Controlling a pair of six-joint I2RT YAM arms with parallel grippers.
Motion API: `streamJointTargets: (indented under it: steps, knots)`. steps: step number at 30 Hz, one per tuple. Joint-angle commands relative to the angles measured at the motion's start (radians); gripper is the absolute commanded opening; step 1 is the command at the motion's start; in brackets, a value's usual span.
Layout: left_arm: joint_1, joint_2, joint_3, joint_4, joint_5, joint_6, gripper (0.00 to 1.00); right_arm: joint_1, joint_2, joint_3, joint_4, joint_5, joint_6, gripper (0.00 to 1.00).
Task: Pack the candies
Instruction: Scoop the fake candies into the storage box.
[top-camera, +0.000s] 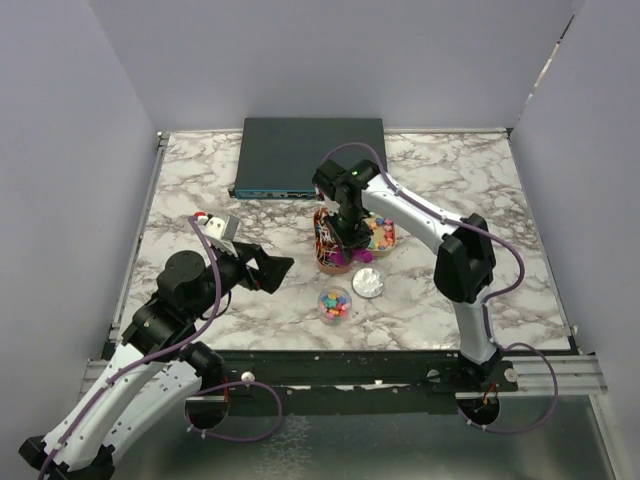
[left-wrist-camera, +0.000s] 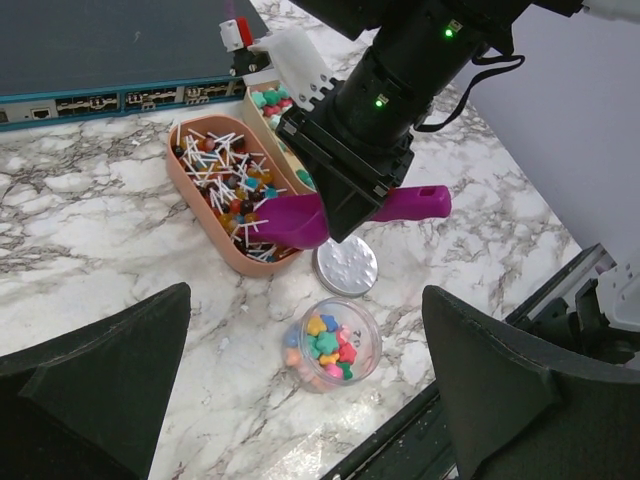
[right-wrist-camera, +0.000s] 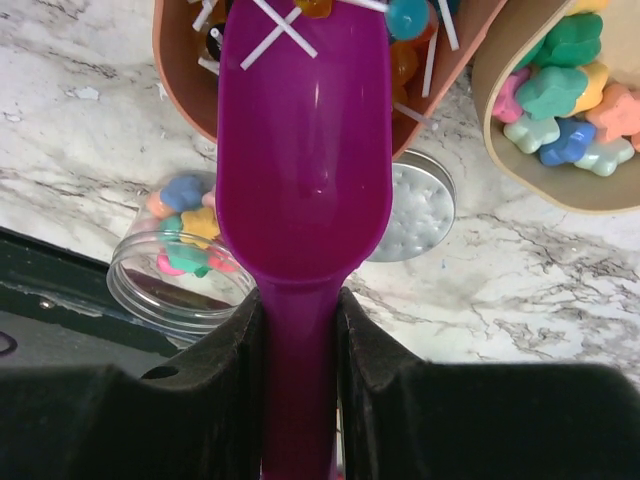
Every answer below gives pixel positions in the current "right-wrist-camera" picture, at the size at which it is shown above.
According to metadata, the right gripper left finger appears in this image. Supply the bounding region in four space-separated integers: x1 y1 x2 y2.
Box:
1 292 264 479

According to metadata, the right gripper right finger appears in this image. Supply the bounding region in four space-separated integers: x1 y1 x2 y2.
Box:
337 290 639 479

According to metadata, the clear plastic jar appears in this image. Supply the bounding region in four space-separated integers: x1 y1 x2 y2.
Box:
107 170 255 342

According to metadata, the purple plastic scoop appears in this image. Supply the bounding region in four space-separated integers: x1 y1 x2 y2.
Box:
216 1 392 479

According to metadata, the beige tray of star candies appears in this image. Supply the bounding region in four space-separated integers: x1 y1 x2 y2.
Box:
472 1 639 213

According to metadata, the silver jar lid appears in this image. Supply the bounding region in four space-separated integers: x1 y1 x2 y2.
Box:
368 149 457 263

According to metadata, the black metal base rail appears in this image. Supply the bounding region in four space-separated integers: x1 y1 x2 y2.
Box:
1 228 199 357

